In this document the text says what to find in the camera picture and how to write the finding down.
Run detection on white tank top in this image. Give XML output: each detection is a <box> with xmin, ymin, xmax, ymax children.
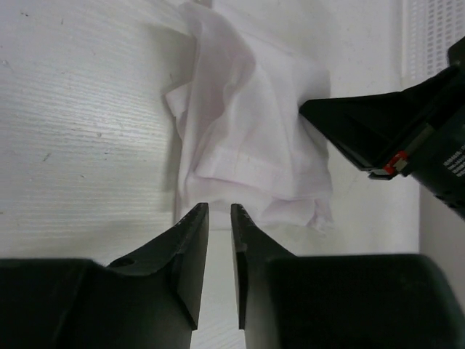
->
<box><xmin>165</xmin><ymin>1</ymin><xmax>332</xmax><ymax>230</ymax></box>

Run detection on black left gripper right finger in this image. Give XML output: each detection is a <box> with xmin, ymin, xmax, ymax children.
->
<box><xmin>230</xmin><ymin>204</ymin><xmax>464</xmax><ymax>348</ymax></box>

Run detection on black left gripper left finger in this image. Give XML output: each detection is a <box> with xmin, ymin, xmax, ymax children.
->
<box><xmin>1</xmin><ymin>203</ymin><xmax>209</xmax><ymax>348</ymax></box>

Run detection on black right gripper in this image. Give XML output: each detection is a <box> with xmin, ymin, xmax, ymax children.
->
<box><xmin>299</xmin><ymin>39</ymin><xmax>464</xmax><ymax>218</ymax></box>

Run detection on white plastic basket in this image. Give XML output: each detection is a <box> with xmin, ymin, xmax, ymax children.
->
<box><xmin>402</xmin><ymin>0</ymin><xmax>464</xmax><ymax>87</ymax></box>

